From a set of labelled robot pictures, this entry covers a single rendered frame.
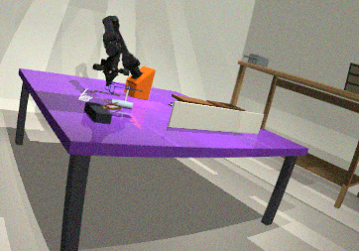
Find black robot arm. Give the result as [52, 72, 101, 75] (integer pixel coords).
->
[102, 16, 144, 79]

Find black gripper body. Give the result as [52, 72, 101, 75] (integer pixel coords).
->
[93, 56, 130, 76]

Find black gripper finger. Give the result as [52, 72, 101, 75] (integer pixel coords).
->
[109, 72, 119, 82]
[103, 71, 110, 86]

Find orange-framed glasses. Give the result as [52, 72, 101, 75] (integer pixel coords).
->
[103, 102, 122, 109]

